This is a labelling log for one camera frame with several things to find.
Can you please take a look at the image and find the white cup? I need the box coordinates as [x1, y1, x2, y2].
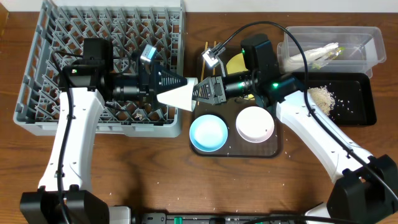
[157, 78, 198, 112]

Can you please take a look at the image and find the blue bowl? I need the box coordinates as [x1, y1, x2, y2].
[189, 114, 228, 152]

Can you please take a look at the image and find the pink white bowl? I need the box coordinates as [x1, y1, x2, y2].
[236, 106, 275, 143]

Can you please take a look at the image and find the green snack packet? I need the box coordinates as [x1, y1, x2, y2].
[312, 47, 345, 70]

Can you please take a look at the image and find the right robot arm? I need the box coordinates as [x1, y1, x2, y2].
[193, 34, 397, 223]

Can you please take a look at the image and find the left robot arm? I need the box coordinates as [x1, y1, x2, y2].
[20, 38, 197, 223]

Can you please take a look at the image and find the rice food waste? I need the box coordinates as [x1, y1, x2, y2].
[308, 86, 335, 116]

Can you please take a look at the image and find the black waste tray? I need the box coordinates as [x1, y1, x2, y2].
[308, 73, 377, 126]

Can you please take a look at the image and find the yellow round plate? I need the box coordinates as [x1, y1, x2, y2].
[226, 53, 247, 75]

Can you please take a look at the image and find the dark brown serving tray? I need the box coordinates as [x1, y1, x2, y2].
[188, 46, 283, 159]

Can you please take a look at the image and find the left wooden chopstick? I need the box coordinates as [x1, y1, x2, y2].
[200, 41, 208, 82]

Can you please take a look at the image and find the wooden chopstick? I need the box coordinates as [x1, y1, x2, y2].
[200, 41, 208, 82]
[212, 41, 217, 75]

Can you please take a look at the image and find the grey plastic dish rack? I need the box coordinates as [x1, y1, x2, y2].
[13, 1, 185, 136]

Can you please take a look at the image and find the right wooden chopstick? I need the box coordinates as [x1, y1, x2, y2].
[212, 41, 217, 75]

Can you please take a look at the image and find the clear plastic bin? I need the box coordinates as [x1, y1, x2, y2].
[287, 26, 386, 78]

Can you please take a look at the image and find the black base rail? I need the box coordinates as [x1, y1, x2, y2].
[108, 205, 374, 224]

